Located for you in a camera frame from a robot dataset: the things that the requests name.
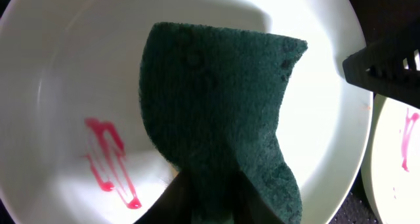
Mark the green yellow sponge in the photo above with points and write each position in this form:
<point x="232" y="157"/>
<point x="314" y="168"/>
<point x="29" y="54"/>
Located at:
<point x="210" y="100"/>

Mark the round black tray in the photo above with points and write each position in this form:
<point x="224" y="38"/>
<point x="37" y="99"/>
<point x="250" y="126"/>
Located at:
<point x="377" y="19"/>

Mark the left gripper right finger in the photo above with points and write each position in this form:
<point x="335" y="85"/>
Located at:
<point x="387" y="66"/>

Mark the light green plate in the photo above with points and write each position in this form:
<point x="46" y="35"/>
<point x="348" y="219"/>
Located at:
<point x="73" y="144"/>
<point x="390" y="169"/>

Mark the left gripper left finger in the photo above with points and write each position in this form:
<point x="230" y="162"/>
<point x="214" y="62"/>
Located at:
<point x="174" y="206"/>

